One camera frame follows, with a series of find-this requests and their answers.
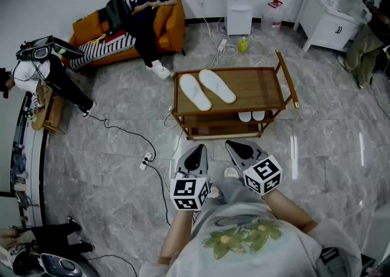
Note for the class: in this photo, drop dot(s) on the person's grey trousers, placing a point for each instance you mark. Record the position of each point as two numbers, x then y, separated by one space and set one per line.
236 190

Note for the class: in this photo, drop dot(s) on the yellow green bottle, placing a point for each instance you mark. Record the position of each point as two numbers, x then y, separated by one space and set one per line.
243 44

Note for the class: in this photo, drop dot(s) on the white water dispenser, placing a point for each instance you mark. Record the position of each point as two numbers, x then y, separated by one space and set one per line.
239 5

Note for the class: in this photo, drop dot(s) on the wooden trolley cart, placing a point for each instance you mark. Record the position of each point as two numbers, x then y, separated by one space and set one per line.
259 87

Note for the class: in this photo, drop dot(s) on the white power strip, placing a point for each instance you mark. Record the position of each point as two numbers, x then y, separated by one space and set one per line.
147 160
222 45

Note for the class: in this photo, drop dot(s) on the person's white shoe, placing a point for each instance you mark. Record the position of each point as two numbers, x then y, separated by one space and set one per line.
231 173
215 193

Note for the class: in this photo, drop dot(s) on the orange cushion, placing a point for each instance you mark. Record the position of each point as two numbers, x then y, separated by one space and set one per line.
88 27

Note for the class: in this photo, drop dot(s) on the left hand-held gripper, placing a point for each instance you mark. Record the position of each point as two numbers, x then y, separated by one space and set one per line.
191 164

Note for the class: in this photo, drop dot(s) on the orange sofa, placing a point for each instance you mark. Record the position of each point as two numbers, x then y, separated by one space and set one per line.
178 26

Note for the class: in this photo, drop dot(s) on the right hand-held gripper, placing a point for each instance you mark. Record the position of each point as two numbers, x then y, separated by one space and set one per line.
262 175

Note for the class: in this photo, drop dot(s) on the person's right forearm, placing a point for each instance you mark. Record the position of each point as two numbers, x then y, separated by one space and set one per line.
289 208

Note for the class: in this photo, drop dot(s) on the person's right white shoe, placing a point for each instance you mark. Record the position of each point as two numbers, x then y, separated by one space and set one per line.
231 173

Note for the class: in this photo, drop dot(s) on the person's white flower print shirt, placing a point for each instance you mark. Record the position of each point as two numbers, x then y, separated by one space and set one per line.
274 254

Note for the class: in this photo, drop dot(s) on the white curved counter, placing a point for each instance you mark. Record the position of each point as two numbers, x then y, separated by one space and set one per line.
32 160

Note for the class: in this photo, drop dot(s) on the black and white striped cushion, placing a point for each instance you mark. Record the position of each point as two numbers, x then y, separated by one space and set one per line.
97 49

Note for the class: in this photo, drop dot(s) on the grey blue device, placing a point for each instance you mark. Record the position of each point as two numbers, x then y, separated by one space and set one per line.
58 265

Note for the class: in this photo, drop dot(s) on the white cabinet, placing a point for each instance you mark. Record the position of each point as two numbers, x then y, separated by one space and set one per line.
326 23

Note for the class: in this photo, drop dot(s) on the clear water jug red cap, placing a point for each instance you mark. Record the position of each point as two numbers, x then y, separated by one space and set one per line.
272 15

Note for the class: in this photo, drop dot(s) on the person's left forearm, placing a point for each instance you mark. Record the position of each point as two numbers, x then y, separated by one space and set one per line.
178 233

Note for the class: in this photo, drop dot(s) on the person's left white shoe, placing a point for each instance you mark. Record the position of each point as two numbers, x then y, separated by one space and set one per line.
215 193

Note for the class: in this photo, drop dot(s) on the black head-worn camera rig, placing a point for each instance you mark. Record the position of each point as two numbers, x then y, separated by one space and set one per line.
42 49

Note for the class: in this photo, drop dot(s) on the red book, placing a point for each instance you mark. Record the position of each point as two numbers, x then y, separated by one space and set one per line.
115 37

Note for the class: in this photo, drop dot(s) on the white slipper with tan edge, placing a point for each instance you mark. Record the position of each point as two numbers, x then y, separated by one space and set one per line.
217 86
195 91

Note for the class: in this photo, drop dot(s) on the black backpack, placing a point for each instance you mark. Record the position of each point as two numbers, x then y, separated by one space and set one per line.
115 14

